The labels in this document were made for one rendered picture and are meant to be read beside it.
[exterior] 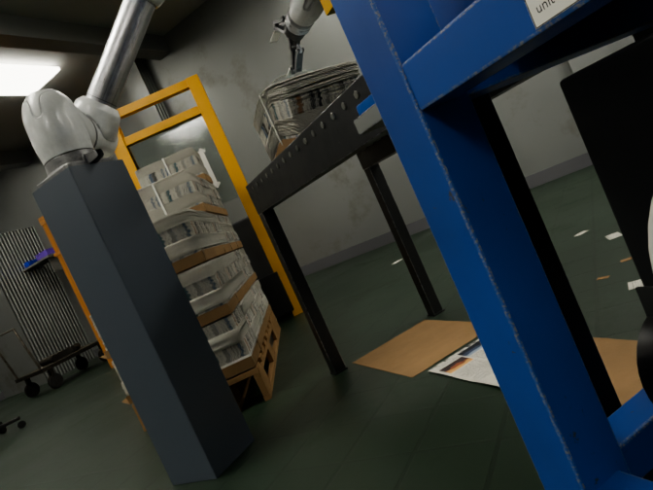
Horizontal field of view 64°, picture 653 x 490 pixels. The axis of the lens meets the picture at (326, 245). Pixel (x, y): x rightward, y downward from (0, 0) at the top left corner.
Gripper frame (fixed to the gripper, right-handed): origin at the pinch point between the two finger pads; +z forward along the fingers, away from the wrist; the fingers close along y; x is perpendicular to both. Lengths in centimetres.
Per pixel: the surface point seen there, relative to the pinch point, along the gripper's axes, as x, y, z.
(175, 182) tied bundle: -39, 8, 88
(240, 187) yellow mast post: 19, 1, 186
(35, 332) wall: -210, -12, 720
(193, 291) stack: -58, 64, 39
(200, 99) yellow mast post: 17, -66, 181
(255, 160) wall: 115, -70, 414
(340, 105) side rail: -26, 45, -69
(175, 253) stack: -59, 48, 37
